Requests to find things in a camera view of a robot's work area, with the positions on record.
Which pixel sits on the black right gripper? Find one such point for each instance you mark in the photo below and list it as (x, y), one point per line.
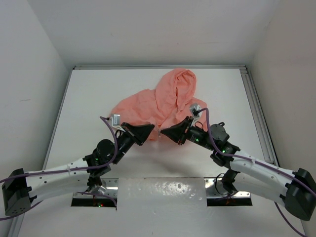
(176, 132)

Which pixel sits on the salmon pink hooded jacket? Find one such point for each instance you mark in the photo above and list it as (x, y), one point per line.
(165, 106)

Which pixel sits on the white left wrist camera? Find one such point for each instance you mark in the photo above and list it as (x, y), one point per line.
(115, 120)

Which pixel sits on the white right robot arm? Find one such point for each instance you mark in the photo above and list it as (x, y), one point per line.
(294, 190)

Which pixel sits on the aluminium frame rail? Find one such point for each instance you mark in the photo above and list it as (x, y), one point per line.
(162, 66)
(266, 143)

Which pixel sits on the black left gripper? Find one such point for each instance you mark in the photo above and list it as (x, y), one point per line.
(137, 133)

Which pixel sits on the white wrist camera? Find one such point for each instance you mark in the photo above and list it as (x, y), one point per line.
(195, 110)
(115, 120)

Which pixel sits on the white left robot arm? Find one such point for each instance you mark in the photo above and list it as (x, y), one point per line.
(23, 190)

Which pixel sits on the aluminium frame right rail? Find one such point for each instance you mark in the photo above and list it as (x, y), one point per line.
(266, 143)

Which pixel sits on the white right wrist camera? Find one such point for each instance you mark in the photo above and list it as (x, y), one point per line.
(195, 110)

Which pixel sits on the aluminium frame back rail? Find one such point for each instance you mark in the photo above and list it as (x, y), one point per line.
(162, 66)

